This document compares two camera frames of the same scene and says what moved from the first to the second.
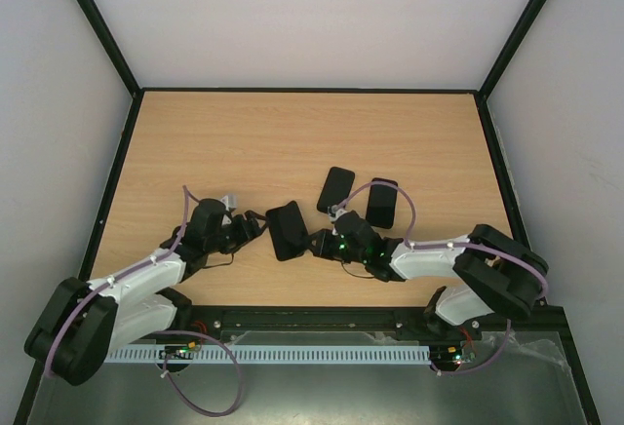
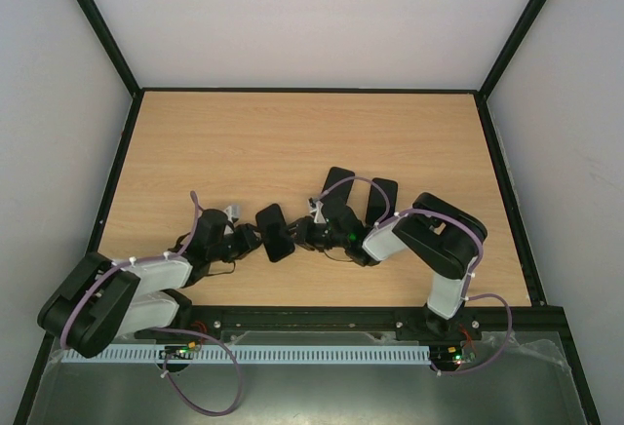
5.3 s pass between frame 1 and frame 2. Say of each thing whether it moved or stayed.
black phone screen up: stayed
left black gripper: moved
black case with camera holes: stayed
